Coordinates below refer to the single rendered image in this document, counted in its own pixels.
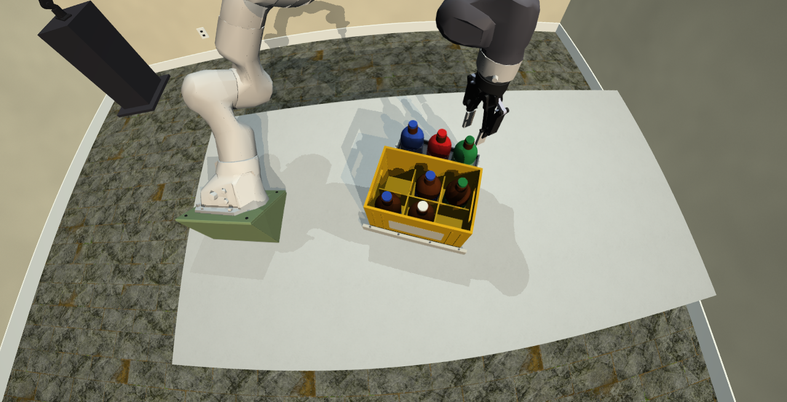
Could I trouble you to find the brown bottle with green cap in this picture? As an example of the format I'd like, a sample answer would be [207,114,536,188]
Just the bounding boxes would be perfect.
[442,178,471,208]

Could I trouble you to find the green bottle with pale green label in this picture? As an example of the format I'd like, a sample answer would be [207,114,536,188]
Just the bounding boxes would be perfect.
[451,135,478,166]

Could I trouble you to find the red bottle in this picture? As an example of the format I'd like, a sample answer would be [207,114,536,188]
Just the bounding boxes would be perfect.
[426,129,451,160]

